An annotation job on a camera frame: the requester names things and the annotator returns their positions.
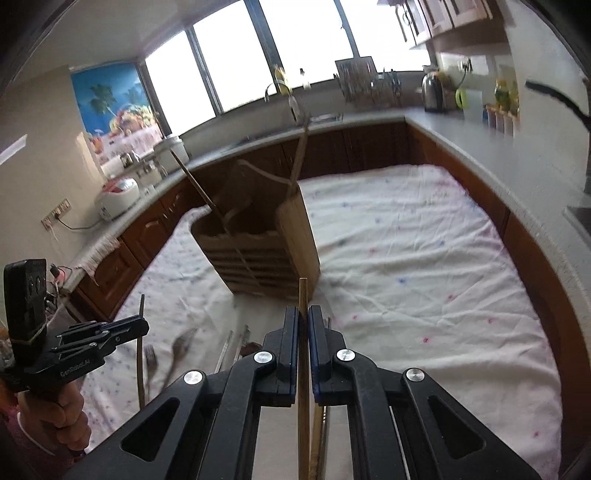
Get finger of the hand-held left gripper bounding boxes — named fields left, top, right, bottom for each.
left=57, top=316, right=150, bottom=343
left=50, top=338, right=122, bottom=364

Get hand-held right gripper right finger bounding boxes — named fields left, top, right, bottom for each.
left=308, top=305, right=543, bottom=480

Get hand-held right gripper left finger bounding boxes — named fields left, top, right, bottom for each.
left=62, top=306, right=299, bottom=480

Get wooden chopstick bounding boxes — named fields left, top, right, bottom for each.
left=137, top=294, right=147, bottom=409
left=298, top=277, right=311, bottom=480
left=171, top=148, right=220, bottom=216

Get metal fork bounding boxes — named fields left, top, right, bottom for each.
left=144, top=345, right=160, bottom=402

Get metal chopstick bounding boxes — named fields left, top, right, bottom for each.
left=215, top=330, right=234, bottom=373
left=233, top=324, right=250, bottom=365

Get metal spoon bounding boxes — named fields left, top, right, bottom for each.
left=161, top=329, right=198, bottom=393

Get wooden utensil holder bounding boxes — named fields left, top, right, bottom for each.
left=190, top=159, right=322, bottom=299

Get long-handled utensil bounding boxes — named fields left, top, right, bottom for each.
left=287, top=95, right=312, bottom=186

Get person's left forearm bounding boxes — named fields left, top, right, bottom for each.
left=0, top=406, right=86, bottom=480

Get person's left hand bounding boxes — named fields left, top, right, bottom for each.
left=18, top=382, right=88, bottom=457

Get white fringed cloth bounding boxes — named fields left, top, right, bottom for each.
left=76, top=231, right=123, bottom=278

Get white spotted cloth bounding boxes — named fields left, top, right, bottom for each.
left=85, top=164, right=565, bottom=480

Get white rice cooker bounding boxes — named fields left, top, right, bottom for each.
left=95, top=178, right=140, bottom=220

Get tall white cooker pot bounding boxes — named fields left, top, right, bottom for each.
left=152, top=135, right=190, bottom=172

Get wooden base cabinets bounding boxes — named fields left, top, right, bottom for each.
left=69, top=117, right=591, bottom=416

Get dish rack with tools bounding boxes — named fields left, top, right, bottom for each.
left=369, top=69, right=403, bottom=110

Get knife block on counter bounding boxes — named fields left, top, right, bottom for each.
left=335, top=56, right=378, bottom=105

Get steel electric kettle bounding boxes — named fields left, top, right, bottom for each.
left=421, top=71, right=447, bottom=113

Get kitchen window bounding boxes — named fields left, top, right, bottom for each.
left=139, top=0, right=433, bottom=121

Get white container green lid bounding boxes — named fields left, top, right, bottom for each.
left=455, top=88, right=484, bottom=122

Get stovetop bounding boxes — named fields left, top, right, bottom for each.
left=562, top=203, right=591, bottom=246

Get spice jar rack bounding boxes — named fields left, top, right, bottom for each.
left=484, top=105, right=516, bottom=137

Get yellow oil bottle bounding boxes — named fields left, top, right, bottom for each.
left=494, top=78, right=511, bottom=114

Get wooden upper cabinets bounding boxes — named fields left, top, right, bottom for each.
left=379, top=0, right=509, bottom=52

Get tangled cables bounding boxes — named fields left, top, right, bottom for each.
left=45, top=263, right=77, bottom=324

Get wall outlet with plug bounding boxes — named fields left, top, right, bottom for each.
left=41, top=198, right=71, bottom=230

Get tropical fruit wall poster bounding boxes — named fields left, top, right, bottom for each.
left=70, top=62, right=165, bottom=160

